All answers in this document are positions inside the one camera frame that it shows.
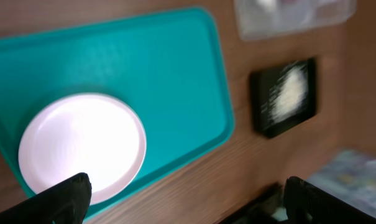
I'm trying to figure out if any teal serving tray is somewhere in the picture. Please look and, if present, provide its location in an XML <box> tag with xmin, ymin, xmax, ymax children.
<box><xmin>0</xmin><ymin>7</ymin><xmax>234</xmax><ymax>219</ymax></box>

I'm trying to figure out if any spilled rice pile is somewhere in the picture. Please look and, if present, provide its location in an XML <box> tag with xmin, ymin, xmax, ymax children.
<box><xmin>262</xmin><ymin>63</ymin><xmax>308</xmax><ymax>126</ymax></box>

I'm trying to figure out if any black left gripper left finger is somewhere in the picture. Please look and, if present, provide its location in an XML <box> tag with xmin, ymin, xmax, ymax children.
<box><xmin>0</xmin><ymin>172</ymin><xmax>92</xmax><ymax>224</ymax></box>

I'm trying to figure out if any black tray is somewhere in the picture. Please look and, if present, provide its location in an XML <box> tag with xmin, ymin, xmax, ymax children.
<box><xmin>249</xmin><ymin>57</ymin><xmax>318</xmax><ymax>139</ymax></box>

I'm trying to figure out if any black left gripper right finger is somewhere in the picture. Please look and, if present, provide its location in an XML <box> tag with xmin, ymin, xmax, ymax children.
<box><xmin>283</xmin><ymin>176</ymin><xmax>376</xmax><ymax>224</ymax></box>

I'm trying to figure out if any white plate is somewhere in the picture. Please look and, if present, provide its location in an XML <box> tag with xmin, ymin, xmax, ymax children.
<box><xmin>18</xmin><ymin>93</ymin><xmax>147</xmax><ymax>205</ymax></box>

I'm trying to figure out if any clear plastic bin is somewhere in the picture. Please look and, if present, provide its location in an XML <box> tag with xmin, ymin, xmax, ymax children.
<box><xmin>234</xmin><ymin>0</ymin><xmax>357</xmax><ymax>40</ymax></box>

